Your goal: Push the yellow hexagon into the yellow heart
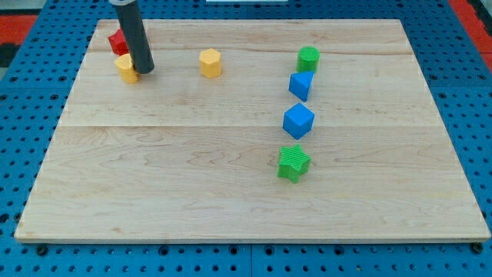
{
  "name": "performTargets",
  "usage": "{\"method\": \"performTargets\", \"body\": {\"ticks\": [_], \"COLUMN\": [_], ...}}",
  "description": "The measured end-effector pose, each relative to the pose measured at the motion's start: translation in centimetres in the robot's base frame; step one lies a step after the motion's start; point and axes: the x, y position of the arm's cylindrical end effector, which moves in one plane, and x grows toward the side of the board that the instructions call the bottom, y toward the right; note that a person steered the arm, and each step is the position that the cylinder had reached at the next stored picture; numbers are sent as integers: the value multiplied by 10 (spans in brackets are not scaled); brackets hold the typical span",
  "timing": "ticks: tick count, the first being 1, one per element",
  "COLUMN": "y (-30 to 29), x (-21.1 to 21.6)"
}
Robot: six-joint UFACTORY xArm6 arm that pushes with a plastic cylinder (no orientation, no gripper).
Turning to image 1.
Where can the yellow hexagon block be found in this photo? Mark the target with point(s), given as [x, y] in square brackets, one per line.
[210, 63]

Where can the yellow heart block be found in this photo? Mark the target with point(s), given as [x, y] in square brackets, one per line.
[125, 68]

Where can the green star block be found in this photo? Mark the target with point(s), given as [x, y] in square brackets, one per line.
[293, 162]

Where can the blue cube block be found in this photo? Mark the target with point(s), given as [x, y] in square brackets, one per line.
[298, 120]

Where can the light wooden board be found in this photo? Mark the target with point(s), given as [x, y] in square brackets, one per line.
[181, 158]

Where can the blue triangle block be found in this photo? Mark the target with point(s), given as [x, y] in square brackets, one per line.
[300, 84]

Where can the green cylinder block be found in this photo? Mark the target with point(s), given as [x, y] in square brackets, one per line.
[308, 59]

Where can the red block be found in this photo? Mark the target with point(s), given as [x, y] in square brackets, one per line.
[118, 43]

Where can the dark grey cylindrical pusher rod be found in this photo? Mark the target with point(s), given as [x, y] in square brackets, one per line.
[131, 23]

